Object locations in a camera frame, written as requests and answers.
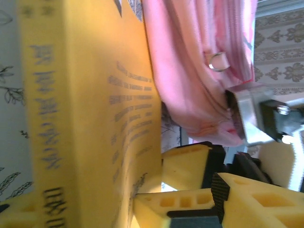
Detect yellow book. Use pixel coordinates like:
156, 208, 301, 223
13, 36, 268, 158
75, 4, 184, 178
18, 0, 164, 228

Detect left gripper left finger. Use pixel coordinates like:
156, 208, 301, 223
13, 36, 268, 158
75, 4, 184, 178
0, 191, 45, 228

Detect pink backpack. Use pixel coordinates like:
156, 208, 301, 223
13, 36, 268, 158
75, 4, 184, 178
142, 0, 258, 147

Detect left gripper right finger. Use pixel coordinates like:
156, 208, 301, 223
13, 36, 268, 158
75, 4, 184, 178
211, 172, 304, 228

